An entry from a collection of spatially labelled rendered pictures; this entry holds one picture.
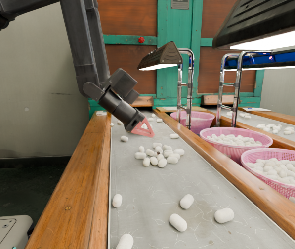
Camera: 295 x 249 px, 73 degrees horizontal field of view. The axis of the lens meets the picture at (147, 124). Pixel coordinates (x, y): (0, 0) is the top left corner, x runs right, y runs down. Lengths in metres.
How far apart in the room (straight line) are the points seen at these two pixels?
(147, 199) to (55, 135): 2.05
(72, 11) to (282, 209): 0.61
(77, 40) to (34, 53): 1.84
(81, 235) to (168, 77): 1.28
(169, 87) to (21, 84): 1.57
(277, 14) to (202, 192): 0.38
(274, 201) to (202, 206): 0.14
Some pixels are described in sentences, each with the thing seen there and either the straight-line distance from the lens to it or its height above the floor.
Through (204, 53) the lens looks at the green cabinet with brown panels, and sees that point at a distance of 1.61.
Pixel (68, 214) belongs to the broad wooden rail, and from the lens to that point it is 0.41.
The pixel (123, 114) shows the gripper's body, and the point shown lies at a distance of 0.60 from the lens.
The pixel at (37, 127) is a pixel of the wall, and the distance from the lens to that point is 2.47.
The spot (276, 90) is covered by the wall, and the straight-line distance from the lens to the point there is 2.91.
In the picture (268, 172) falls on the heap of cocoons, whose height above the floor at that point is 0.74.
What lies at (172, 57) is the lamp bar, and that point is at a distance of 0.69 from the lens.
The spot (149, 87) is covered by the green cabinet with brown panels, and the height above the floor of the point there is 0.92.
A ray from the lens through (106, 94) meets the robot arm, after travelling 0.59.
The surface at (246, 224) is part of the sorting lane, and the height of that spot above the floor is 0.74.
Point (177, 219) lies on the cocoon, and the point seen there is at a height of 0.76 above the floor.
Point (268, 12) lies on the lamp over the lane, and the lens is 0.26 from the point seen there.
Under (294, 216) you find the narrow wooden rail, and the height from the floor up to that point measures 0.76.
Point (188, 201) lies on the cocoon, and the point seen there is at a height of 0.76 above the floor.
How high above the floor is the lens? 1.00
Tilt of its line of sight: 14 degrees down
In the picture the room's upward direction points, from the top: straight up
